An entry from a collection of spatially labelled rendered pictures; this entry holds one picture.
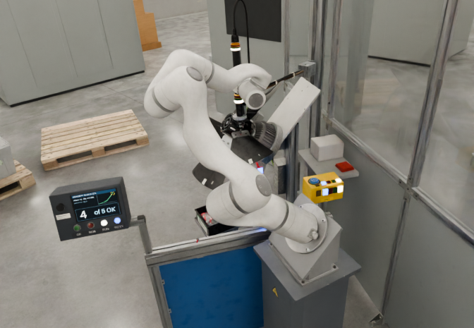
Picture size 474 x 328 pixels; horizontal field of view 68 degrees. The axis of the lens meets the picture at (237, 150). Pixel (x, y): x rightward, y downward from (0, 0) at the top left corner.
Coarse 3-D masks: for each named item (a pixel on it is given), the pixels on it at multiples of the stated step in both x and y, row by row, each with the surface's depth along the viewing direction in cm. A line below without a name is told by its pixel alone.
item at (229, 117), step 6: (228, 114) 190; (228, 120) 189; (234, 120) 183; (222, 126) 190; (228, 126) 183; (234, 126) 183; (246, 126) 189; (252, 126) 187; (222, 132) 186; (228, 132) 184; (252, 132) 187
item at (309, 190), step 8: (312, 176) 164; (320, 176) 164; (328, 176) 163; (336, 176) 163; (304, 184) 164; (312, 184) 158; (320, 184) 158; (328, 184) 158; (336, 184) 158; (304, 192) 165; (312, 192) 157; (312, 200) 159; (320, 200) 160; (328, 200) 161
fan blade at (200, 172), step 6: (198, 168) 193; (204, 168) 191; (198, 174) 192; (204, 174) 190; (210, 174) 188; (216, 174) 187; (222, 174) 186; (198, 180) 192; (210, 180) 188; (216, 180) 186; (222, 180) 185; (210, 186) 187; (216, 186) 185
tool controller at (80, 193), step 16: (64, 192) 133; (80, 192) 133; (96, 192) 134; (112, 192) 135; (64, 208) 133; (80, 208) 134; (96, 208) 135; (112, 208) 136; (128, 208) 146; (64, 224) 134; (80, 224) 135; (96, 224) 136; (112, 224) 138; (128, 224) 140; (64, 240) 135
